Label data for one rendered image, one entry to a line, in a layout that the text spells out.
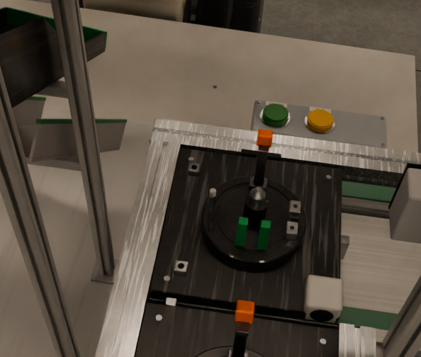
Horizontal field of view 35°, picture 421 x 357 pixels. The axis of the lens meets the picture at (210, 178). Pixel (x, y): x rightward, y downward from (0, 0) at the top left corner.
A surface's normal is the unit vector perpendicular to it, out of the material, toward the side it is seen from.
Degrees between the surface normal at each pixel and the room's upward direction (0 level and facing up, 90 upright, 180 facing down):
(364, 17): 0
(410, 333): 90
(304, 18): 0
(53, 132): 90
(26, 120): 90
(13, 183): 90
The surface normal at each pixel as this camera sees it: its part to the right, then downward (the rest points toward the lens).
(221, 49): 0.04, -0.61
